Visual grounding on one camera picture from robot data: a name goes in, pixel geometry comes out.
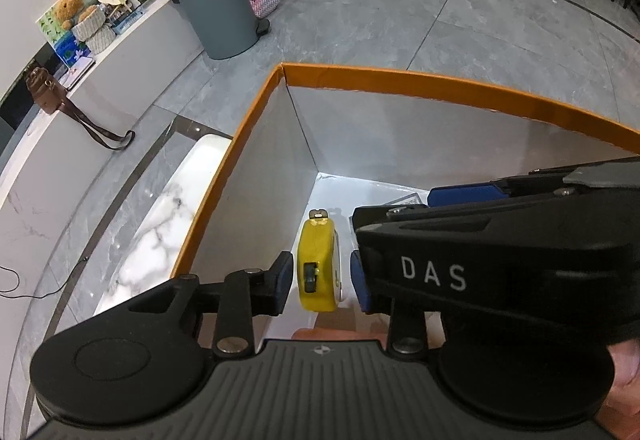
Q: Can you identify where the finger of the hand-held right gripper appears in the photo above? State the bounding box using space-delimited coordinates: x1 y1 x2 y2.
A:
352 190 640 233
429 159 640 207

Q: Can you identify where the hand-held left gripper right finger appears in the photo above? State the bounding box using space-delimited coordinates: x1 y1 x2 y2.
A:
350 249 428 357

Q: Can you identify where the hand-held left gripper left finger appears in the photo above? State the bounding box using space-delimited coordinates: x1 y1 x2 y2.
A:
127 250 295 356

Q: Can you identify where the yellow tape measure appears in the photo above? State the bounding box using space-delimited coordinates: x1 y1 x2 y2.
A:
297 209 343 313

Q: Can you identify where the orange cardboard box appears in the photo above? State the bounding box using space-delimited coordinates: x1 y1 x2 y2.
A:
172 62 640 356

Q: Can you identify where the person's right hand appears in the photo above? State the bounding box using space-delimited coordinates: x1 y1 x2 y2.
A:
607 340 640 402

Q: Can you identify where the marble media console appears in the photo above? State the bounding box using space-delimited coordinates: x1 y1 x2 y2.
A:
0 0 206 271

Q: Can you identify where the grey pedal trash can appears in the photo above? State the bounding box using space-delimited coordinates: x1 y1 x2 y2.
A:
167 0 271 60

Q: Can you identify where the flat white notebook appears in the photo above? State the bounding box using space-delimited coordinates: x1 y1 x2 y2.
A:
62 54 96 90

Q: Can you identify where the small woven basket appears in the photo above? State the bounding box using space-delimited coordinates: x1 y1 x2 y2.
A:
86 26 117 53
74 6 107 40

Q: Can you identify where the brown leather bag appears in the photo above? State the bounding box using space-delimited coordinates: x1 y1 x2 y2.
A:
25 66 136 151

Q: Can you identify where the brown teddy bear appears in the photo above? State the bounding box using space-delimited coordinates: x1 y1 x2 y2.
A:
54 0 85 30

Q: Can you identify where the black cable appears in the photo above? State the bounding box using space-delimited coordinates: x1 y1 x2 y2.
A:
0 260 88 295

